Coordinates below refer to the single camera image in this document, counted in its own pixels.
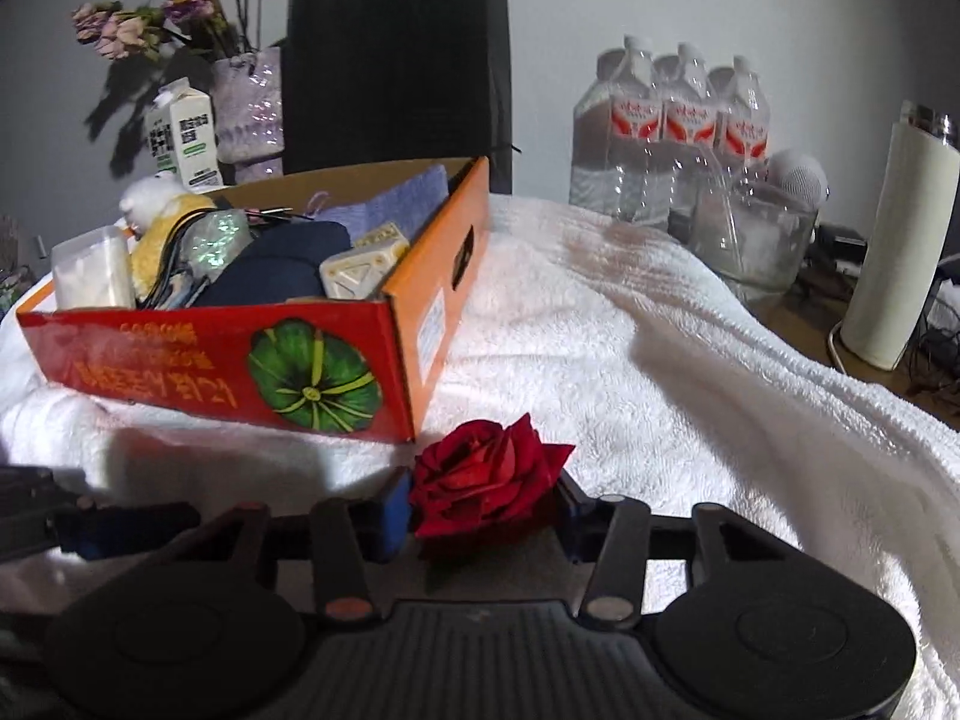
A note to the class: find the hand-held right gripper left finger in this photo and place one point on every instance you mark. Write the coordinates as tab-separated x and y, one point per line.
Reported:
391	521

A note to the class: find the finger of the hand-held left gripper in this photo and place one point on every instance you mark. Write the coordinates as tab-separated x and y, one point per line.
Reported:
112	532

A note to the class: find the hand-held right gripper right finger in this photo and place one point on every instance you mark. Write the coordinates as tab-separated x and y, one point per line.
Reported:
571	521

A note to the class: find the red rose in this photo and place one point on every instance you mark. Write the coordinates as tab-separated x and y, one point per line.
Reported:
480	480

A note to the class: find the orange cardboard box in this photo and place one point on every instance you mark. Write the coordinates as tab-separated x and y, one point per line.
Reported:
187	367

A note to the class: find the white towel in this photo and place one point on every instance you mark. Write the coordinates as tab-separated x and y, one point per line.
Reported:
600	330

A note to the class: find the white tissue pack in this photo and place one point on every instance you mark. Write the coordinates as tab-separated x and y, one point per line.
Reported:
94	270

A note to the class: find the beige cube toy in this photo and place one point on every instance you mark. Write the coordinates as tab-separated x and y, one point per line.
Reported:
360	266

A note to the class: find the navy blue cloth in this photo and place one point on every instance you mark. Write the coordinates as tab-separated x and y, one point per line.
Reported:
277	262

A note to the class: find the iridescent glitter pouch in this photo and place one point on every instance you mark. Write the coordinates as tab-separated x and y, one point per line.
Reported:
217	244

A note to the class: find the clear plastic container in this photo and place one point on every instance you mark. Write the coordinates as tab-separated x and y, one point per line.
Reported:
750	247

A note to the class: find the yellow white plush toy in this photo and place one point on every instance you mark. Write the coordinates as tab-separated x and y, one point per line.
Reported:
161	202

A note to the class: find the pack of clear water bottles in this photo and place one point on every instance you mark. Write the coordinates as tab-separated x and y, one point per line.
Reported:
660	157

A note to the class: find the black power adapter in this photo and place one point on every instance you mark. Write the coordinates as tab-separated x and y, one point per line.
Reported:
840	240

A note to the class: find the white milk carton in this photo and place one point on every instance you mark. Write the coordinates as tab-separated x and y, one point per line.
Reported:
187	142

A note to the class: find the white round speaker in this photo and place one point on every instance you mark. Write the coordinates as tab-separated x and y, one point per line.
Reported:
799	176

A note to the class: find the white thermos bottle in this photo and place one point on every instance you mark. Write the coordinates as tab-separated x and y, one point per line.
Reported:
900	240

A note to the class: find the purple glass vase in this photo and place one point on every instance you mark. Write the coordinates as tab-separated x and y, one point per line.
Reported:
247	112

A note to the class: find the black paper bag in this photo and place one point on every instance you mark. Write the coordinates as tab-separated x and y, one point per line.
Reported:
390	52

